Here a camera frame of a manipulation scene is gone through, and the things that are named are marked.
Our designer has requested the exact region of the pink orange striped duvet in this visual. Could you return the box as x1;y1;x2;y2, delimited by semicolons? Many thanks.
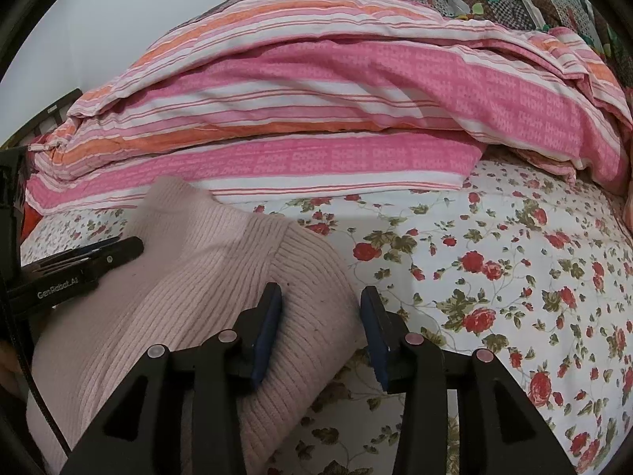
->
25;0;633;216

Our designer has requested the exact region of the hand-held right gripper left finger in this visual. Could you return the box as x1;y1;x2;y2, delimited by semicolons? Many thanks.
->
59;282;284;475

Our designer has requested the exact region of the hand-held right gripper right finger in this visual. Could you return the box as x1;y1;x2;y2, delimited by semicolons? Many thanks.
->
360;286;577;475

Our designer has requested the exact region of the person's left hand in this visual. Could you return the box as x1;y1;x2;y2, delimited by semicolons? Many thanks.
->
0;344;25;401

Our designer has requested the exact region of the white rose print bedsheet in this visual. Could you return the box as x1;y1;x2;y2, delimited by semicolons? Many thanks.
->
20;156;633;475

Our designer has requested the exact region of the pink ribbed knit sweater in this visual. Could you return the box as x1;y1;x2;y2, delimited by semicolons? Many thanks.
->
25;175;369;475

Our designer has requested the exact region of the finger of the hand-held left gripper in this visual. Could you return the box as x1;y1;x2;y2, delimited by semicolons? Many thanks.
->
20;236;145;283

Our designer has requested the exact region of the dark wooden headboard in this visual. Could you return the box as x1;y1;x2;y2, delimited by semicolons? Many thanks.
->
0;88;84;152

